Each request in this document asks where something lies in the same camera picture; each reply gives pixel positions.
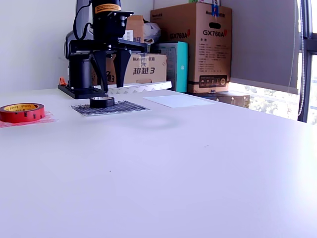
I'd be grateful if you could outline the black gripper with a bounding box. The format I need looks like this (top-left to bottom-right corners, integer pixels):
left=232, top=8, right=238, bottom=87
left=68, top=16, right=149, bottom=98

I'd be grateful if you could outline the small black tape roll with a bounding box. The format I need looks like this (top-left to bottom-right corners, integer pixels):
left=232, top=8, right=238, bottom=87
left=89, top=96, right=115, bottom=109

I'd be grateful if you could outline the white tape roll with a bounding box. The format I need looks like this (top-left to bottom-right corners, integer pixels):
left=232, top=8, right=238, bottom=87
left=101, top=81, right=173, bottom=95

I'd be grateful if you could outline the red tape roll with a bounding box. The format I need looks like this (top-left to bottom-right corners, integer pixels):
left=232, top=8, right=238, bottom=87
left=0, top=103, right=47, bottom=124

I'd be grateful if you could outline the brown printed cardboard carton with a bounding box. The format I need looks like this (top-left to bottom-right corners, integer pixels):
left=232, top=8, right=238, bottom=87
left=91, top=53, right=167, bottom=85

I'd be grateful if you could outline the small plain cardboard box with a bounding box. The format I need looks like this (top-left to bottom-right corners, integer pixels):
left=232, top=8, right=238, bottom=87
left=123, top=14, right=145, bottom=43

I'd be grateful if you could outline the black scribbled paper sheet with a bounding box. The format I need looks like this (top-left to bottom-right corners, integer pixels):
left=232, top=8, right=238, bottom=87
left=70, top=100, right=151, bottom=118

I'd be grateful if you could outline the white plastic bag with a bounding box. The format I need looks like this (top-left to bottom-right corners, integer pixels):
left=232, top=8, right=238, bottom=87
left=143, top=21, right=161, bottom=45

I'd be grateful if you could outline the teal product box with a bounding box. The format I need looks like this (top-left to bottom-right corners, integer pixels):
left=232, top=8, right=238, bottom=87
left=151, top=41, right=189, bottom=93

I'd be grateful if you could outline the blank white paper sheet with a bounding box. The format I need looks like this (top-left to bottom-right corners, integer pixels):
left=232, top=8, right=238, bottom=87
left=142, top=94, right=215, bottom=109

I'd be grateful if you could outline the red scribbled paper sheet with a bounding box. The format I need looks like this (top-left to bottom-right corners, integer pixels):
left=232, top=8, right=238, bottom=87
left=0, top=110, right=59, bottom=129

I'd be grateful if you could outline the large GX760A cardboard carton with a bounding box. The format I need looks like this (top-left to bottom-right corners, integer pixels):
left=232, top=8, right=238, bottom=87
left=150, top=1, right=233, bottom=94

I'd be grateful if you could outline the grey roller blind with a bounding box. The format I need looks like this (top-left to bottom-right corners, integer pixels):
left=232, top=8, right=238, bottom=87
left=221, top=0, right=302, bottom=95

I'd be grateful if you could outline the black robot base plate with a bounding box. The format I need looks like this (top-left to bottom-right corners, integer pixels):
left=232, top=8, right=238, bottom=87
left=58, top=84, right=107, bottom=100

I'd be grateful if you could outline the black camera cable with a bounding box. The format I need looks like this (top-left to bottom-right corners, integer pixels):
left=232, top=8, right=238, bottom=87
left=72, top=0, right=95, bottom=40

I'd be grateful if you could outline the dark window frame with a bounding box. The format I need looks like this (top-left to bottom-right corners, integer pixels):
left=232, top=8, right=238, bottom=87
left=298, top=0, right=317, bottom=124

